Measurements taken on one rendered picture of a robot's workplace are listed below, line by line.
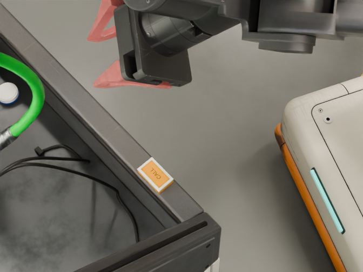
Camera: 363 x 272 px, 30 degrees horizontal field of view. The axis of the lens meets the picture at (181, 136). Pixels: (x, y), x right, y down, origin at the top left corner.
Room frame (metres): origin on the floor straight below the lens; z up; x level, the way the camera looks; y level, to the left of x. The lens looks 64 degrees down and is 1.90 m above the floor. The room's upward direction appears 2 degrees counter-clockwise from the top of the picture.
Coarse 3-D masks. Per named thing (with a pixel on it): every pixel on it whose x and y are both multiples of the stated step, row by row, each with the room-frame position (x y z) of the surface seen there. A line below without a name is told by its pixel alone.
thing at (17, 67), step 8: (0, 56) 0.39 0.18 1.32; (8, 56) 0.39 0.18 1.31; (0, 64) 0.38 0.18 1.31; (8, 64) 0.38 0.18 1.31; (16, 64) 0.39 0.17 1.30; (24, 64) 0.40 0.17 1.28; (16, 72) 0.39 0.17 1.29; (24, 72) 0.39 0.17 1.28; (32, 72) 0.39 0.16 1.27; (24, 80) 0.39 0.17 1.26; (32, 80) 0.39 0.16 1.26; (40, 80) 0.40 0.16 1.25; (32, 88) 0.39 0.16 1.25; (40, 88) 0.39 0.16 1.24; (40, 96) 0.39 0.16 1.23; (32, 104) 0.39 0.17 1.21; (40, 104) 0.39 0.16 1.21; (32, 112) 0.39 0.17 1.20; (24, 120) 0.38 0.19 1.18; (32, 120) 0.38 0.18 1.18; (16, 128) 0.38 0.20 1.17; (24, 128) 0.38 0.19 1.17; (16, 136) 0.38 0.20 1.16
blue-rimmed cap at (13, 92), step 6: (6, 84) 0.64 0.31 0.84; (12, 84) 0.64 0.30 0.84; (0, 90) 0.63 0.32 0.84; (6, 90) 0.63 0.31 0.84; (12, 90) 0.63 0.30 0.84; (18, 90) 0.63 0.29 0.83; (0, 96) 0.61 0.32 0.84; (6, 96) 0.61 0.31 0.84; (12, 96) 0.61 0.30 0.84; (18, 96) 0.62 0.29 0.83; (6, 102) 0.61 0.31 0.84; (12, 102) 0.61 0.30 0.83
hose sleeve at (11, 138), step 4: (8, 128) 0.38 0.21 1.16; (4, 132) 0.38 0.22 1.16; (8, 132) 0.38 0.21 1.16; (0, 136) 0.38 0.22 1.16; (4, 136) 0.38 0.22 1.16; (8, 136) 0.37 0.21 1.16; (12, 136) 0.37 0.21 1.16; (0, 140) 0.37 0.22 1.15; (4, 140) 0.37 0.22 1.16; (8, 140) 0.37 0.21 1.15; (12, 140) 0.37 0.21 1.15; (0, 144) 0.37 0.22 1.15; (4, 144) 0.37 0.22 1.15; (8, 144) 0.37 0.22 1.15; (0, 148) 0.37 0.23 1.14
